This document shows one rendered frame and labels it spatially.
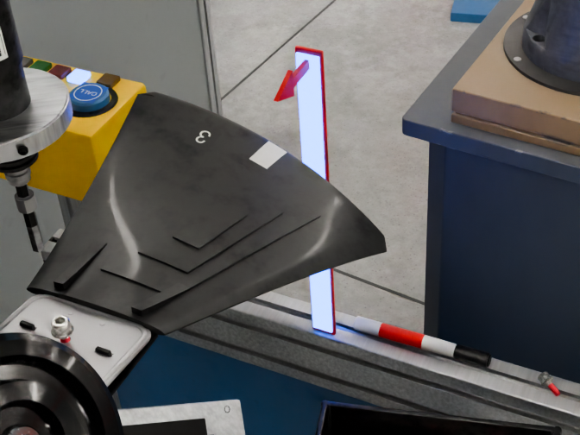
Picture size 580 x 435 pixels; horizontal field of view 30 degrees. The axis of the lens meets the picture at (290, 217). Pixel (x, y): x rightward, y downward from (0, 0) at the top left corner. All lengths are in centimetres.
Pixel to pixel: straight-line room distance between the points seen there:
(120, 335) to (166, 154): 19
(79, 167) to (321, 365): 32
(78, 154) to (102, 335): 41
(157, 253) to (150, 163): 10
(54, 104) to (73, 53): 130
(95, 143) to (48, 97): 49
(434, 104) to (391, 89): 184
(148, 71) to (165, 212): 131
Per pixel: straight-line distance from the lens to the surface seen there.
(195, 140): 82
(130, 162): 80
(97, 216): 76
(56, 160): 109
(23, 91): 55
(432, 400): 110
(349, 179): 268
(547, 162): 110
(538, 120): 110
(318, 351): 112
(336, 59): 314
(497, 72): 115
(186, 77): 219
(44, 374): 60
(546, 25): 116
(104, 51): 193
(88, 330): 68
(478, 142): 112
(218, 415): 84
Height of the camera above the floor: 166
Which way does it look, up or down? 40 degrees down
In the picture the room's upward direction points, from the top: 4 degrees counter-clockwise
